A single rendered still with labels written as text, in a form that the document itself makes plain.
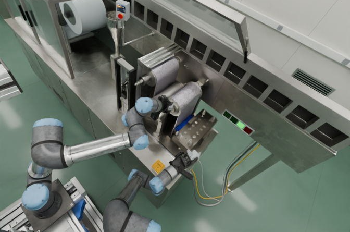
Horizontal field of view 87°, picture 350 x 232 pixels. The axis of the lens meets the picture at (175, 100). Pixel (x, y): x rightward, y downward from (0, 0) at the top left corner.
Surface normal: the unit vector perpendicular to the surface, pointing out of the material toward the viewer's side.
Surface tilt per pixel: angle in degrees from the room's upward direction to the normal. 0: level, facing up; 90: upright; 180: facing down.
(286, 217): 0
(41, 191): 8
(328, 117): 90
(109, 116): 0
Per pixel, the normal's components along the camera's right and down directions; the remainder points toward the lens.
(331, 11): -0.65, 0.49
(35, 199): 0.24, -0.53
